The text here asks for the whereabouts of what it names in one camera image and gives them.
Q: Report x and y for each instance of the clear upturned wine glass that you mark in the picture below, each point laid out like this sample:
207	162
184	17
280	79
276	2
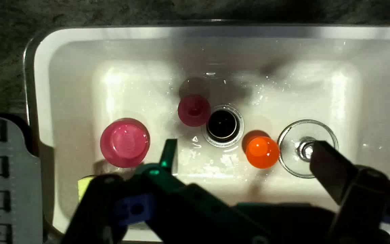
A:
295	143

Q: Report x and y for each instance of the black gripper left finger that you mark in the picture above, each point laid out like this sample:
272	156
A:
111	204

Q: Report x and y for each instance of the black sink drain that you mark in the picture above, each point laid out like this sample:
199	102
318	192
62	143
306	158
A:
222	125

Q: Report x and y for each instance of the white kitchen sink basin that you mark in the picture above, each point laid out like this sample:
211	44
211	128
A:
269	76

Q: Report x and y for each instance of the large pink cup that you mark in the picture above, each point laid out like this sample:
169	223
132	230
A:
124	143

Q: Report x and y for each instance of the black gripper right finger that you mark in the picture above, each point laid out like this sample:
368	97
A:
361	193

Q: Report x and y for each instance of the grey dish drying rack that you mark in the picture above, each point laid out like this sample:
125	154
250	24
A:
20	185

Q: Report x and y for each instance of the yellow sponge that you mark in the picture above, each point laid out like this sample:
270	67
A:
81	186

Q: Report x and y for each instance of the orange plastic cup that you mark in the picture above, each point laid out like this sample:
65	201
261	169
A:
260	150

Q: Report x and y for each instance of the small pink cup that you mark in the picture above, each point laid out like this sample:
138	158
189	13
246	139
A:
193	105

